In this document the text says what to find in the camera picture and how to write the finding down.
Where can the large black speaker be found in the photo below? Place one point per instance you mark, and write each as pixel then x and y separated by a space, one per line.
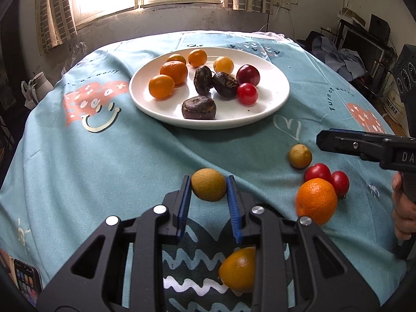
pixel 406 74

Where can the white round plate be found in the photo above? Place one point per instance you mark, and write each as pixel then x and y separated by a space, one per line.
pixel 266 104

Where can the yellow round fruit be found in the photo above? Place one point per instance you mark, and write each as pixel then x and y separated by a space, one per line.
pixel 223 65

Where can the white pitcher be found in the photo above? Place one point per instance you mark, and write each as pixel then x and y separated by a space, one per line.
pixel 42 86

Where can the rough-skinned orange mandarin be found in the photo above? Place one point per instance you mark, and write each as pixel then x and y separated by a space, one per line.
pixel 174 71

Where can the dark red plum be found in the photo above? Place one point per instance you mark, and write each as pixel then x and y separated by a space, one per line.
pixel 247 75

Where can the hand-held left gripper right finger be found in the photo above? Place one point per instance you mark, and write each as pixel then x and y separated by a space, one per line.
pixel 234 208

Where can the small yellow-green fruit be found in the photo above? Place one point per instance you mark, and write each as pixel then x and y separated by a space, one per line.
pixel 300 156

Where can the white cloth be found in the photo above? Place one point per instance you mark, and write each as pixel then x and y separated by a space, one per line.
pixel 269 35

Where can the smooth small orange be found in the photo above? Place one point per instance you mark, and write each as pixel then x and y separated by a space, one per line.
pixel 161 86
pixel 197 57
pixel 239 273

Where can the white plastic bag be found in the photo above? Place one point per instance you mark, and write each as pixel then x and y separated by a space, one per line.
pixel 27 96

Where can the person's right hand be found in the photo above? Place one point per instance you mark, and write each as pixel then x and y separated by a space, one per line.
pixel 403 221

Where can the dark monitor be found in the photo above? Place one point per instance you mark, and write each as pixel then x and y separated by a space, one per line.
pixel 360 47

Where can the small black speaker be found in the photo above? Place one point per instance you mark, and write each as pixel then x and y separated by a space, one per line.
pixel 380 26

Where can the white bucket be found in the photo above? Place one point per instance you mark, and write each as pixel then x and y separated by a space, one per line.
pixel 393 105

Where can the black smartphone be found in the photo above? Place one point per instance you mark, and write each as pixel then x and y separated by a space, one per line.
pixel 27 281

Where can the light blue printed tablecloth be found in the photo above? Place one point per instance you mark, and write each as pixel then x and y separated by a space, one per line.
pixel 113 156

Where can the tan round longan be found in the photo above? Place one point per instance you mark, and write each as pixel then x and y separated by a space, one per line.
pixel 208 184

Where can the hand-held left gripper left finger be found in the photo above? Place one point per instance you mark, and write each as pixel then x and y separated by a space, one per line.
pixel 183 201

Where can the dark brown wrinkled fruit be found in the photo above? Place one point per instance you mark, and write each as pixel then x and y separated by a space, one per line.
pixel 225 84
pixel 203 80
pixel 199 107

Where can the dark framed cabinet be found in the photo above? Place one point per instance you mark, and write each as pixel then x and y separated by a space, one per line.
pixel 9 71

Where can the red cherry tomato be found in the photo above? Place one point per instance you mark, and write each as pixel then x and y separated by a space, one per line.
pixel 317 171
pixel 247 93
pixel 340 183

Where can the white wall socket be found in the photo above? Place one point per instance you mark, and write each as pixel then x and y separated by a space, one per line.
pixel 282 2

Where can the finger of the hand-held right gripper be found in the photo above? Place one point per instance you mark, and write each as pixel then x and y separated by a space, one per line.
pixel 344 143

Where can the large oval orange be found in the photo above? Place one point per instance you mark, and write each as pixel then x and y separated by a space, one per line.
pixel 316 201

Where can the blue clothes pile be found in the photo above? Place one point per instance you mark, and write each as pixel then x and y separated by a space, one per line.
pixel 341 58

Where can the greenish orange tangerine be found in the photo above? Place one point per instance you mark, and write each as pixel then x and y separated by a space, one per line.
pixel 176 58

